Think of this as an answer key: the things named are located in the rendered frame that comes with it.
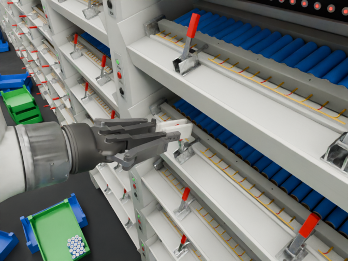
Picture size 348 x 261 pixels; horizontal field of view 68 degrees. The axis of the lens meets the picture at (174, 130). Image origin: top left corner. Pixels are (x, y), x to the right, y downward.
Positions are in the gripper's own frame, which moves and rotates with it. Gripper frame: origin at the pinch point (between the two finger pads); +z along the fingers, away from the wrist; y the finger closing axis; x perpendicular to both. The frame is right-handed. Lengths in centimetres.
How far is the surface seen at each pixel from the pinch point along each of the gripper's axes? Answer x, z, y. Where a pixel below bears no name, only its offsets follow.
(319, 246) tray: -5.3, 8.1, 28.4
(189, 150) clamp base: -5.2, 4.7, 0.8
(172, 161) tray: -8.6, 2.2, -0.7
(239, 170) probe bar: -3.4, 7.9, 11.7
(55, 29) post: -1, 1, -88
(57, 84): -46, 14, -138
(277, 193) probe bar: -2.4, 8.3, 19.6
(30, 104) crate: -84, 5, -189
